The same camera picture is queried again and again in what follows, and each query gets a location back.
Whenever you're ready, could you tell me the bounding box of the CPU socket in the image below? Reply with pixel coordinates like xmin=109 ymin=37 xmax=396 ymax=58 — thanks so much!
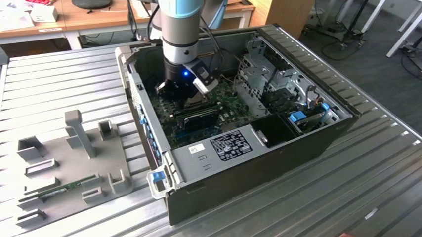
xmin=183 ymin=95 xmax=212 ymax=111

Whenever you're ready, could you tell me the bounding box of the green RAM stick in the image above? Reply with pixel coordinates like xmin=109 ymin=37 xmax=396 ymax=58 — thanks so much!
xmin=35 ymin=175 xmax=101 ymax=201
xmin=171 ymin=105 xmax=221 ymax=119

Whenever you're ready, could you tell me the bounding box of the black graphics card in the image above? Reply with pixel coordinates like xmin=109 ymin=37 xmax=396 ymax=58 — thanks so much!
xmin=182 ymin=110 xmax=220 ymax=132

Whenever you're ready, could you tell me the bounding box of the green motherboard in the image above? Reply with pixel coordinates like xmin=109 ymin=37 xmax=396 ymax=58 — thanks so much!
xmin=147 ymin=74 xmax=274 ymax=150

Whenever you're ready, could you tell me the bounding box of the metal drive cage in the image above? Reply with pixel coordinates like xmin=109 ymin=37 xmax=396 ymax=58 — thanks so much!
xmin=234 ymin=33 xmax=342 ymax=119

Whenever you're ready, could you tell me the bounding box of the grey power supply unit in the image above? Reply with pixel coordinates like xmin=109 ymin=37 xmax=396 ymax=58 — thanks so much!
xmin=170 ymin=123 xmax=269 ymax=183

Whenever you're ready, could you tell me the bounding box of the wooden desk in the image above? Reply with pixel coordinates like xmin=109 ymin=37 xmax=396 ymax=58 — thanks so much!
xmin=0 ymin=0 xmax=257 ymax=50

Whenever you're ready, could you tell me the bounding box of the hard disk in blue carrier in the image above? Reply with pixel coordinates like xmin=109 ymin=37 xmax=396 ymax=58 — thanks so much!
xmin=286 ymin=110 xmax=328 ymax=135

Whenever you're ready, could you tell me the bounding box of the dark round object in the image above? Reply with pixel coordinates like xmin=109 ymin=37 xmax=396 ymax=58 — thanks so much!
xmin=71 ymin=0 xmax=113 ymax=10

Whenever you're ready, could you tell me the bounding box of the grey parts rack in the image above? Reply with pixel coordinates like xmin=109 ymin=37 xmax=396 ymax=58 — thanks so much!
xmin=15 ymin=109 xmax=137 ymax=229

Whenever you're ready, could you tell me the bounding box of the wooden cabinet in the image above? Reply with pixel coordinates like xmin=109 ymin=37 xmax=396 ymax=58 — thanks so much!
xmin=250 ymin=0 xmax=314 ymax=40

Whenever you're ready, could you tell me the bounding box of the black open PC case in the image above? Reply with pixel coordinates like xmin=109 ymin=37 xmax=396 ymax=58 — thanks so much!
xmin=114 ymin=24 xmax=380 ymax=226

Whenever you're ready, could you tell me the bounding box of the white cardboard box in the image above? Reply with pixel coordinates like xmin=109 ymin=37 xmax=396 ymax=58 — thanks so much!
xmin=30 ymin=4 xmax=59 ymax=23

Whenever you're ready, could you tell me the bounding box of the white paper stack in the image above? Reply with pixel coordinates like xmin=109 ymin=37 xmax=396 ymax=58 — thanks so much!
xmin=0 ymin=0 xmax=37 ymax=32

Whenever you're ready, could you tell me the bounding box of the black wheeled stand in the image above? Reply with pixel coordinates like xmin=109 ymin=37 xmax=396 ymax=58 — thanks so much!
xmin=340 ymin=0 xmax=369 ymax=49

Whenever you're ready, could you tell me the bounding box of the black camera cable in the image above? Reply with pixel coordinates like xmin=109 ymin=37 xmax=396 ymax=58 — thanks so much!
xmin=199 ymin=19 xmax=229 ymax=77

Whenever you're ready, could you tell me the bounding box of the hanging black cable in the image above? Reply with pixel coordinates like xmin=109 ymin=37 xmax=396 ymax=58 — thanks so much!
xmin=127 ymin=0 xmax=149 ymax=42

